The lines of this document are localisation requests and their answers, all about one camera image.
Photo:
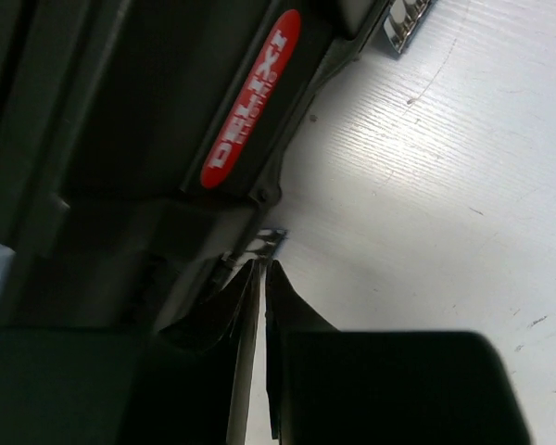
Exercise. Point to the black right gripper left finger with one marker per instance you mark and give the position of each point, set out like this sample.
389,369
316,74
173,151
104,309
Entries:
187,384

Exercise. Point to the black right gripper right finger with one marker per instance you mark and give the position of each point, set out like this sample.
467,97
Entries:
329,386

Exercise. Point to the black plastic toolbox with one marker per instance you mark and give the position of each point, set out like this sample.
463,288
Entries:
142,143

